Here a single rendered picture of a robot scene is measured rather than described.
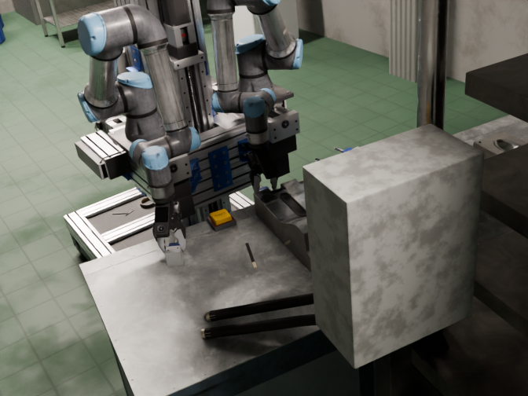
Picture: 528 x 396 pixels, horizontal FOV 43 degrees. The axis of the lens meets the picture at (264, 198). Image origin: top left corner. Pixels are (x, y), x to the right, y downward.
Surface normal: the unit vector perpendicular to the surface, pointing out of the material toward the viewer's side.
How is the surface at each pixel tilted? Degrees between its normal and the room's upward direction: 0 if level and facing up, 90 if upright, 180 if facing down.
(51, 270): 0
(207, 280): 0
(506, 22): 90
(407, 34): 90
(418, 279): 90
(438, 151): 0
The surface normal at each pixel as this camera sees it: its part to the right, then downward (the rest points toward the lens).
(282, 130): 0.55, 0.38
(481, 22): -0.83, 0.36
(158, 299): -0.11, -0.85
